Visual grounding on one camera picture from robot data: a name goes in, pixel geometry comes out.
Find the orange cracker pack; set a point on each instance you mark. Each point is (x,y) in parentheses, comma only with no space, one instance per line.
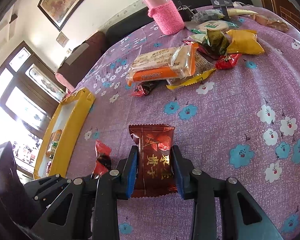
(170,63)

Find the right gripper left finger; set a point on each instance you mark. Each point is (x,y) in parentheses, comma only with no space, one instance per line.
(117,184)

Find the purple floral tablecloth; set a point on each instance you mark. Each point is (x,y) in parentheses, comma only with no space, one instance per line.
(243,122)

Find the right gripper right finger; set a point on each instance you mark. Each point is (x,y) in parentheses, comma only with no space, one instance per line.
(192,183)

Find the yellow rimmed cardboard tray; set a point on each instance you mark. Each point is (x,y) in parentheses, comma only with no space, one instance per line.
(61,134)

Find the small red black candy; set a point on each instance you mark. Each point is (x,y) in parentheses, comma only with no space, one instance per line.
(103,160)

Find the yellow snack packet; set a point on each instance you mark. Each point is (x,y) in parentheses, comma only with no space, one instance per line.
(244,42)

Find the dark red jujube snack packet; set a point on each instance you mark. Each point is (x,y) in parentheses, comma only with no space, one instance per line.
(154,177)

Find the pink knit-sleeved thermos bottle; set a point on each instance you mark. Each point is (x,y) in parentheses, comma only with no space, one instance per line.
(166,16)

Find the maroon armchair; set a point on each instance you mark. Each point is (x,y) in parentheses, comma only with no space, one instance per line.
(78,64)

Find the black sofa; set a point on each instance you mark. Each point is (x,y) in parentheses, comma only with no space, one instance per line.
(140,18)

